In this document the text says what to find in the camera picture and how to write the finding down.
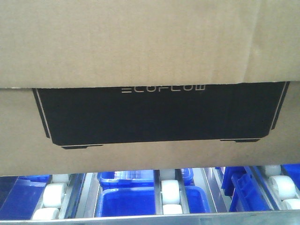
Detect brown EcoFlow cardboard box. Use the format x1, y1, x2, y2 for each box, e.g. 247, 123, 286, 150
0, 0, 300, 176

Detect metal shelf front bar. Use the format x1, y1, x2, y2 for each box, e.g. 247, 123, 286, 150
0, 210, 300, 225

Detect blue bin upper centre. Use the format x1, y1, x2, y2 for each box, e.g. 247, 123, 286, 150
97, 170, 154, 190

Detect blue bin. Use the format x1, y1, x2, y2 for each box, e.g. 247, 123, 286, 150
181, 168, 210, 214
94, 187, 156, 217
0, 174, 50, 220
215, 164, 300, 213
97, 170, 154, 190

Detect blue bin lower centre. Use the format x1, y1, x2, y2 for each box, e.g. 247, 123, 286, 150
94, 187, 156, 217

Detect blue bin right of centre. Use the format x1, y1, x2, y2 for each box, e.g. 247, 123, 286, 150
181, 168, 210, 214

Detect blue bin far right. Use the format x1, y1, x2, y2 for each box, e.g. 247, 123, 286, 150
215, 164, 300, 213

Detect blue bin far left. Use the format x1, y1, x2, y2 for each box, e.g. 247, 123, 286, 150
0, 174, 50, 220

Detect middle roller track rail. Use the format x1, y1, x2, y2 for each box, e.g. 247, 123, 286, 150
153, 169, 190, 215

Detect roller track rail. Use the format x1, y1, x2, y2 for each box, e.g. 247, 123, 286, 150
31, 173, 86, 220
252, 165, 300, 210
153, 169, 190, 215

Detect left roller track rail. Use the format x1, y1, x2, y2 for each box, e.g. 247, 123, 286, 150
31, 173, 86, 220

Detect right roller track rail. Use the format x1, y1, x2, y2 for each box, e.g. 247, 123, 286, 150
252, 165, 300, 210

